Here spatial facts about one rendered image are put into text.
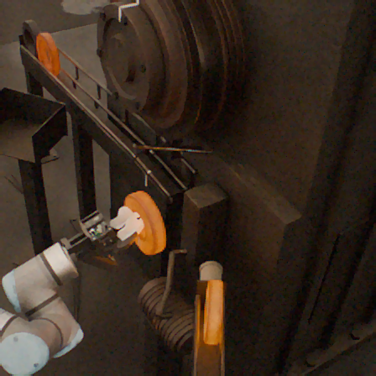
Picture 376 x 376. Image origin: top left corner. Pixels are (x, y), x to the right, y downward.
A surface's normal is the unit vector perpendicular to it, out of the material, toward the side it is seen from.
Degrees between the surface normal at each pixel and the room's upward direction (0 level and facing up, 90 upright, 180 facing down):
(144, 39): 43
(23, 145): 5
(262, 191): 0
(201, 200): 0
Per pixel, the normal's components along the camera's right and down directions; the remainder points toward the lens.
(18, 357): -0.11, 0.13
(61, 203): 0.05, -0.75
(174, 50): 0.05, 0.26
